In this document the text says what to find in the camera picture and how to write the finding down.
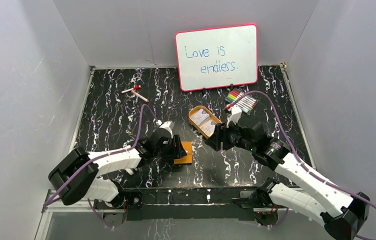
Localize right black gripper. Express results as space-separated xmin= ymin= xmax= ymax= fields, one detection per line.
xmin=204 ymin=118 xmax=255 ymax=152

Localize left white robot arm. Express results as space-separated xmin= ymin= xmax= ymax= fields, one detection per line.
xmin=48 ymin=128 xmax=188 ymax=208

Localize loose silver VIP card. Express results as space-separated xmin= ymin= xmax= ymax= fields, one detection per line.
xmin=200 ymin=119 xmax=216 ymax=137

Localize credit cards stack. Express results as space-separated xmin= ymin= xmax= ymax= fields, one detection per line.
xmin=191 ymin=108 xmax=210 ymax=126

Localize tan oval tray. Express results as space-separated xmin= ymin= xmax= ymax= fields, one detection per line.
xmin=188 ymin=105 xmax=222 ymax=139

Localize coloured marker pack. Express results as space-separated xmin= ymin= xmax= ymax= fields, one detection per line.
xmin=225 ymin=88 xmax=259 ymax=114

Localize white plastic clip block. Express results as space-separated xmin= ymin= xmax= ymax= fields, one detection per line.
xmin=125 ymin=168 xmax=138 ymax=176

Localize white marker pen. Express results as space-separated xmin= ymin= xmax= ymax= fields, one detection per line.
xmin=131 ymin=90 xmax=150 ymax=103

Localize red capped marker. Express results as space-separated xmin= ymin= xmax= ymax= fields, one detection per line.
xmin=121 ymin=85 xmax=141 ymax=94

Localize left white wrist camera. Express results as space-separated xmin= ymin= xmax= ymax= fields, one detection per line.
xmin=155 ymin=120 xmax=175 ymax=138

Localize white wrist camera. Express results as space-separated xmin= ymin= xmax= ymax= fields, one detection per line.
xmin=155 ymin=120 xmax=175 ymax=138
xmin=226 ymin=104 xmax=243 ymax=128

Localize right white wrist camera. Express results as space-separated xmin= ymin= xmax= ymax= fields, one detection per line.
xmin=226 ymin=104 xmax=243 ymax=128

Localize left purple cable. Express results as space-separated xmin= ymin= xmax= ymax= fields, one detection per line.
xmin=42 ymin=104 xmax=161 ymax=208

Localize purple cable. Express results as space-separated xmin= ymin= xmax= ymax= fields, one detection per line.
xmin=42 ymin=104 xmax=161 ymax=208
xmin=226 ymin=90 xmax=376 ymax=240

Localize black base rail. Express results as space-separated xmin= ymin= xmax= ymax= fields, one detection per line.
xmin=126 ymin=186 xmax=262 ymax=221

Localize white board pink frame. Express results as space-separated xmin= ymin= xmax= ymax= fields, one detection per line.
xmin=174 ymin=23 xmax=259 ymax=92

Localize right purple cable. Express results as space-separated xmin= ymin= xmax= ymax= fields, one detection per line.
xmin=226 ymin=90 xmax=376 ymax=240

